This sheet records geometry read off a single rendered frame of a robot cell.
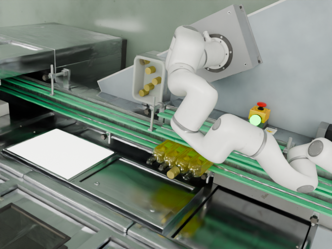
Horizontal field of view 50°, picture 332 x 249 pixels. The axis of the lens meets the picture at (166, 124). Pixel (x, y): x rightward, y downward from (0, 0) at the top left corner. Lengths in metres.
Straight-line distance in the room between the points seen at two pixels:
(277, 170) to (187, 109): 0.29
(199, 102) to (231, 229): 0.64
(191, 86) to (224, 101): 0.70
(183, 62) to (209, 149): 0.30
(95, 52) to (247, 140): 1.72
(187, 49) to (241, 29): 0.40
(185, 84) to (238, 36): 0.53
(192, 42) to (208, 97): 0.22
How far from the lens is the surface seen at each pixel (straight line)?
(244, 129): 0.95
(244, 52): 1.44
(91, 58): 2.48
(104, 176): 1.59
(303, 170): 1.06
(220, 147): 0.95
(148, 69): 1.73
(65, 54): 2.30
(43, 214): 1.47
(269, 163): 1.01
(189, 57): 1.10
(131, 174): 1.61
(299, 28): 1.50
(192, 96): 0.97
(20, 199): 1.56
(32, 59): 2.14
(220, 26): 1.48
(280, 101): 1.57
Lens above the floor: 2.22
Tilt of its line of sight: 53 degrees down
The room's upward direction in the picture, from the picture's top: 120 degrees counter-clockwise
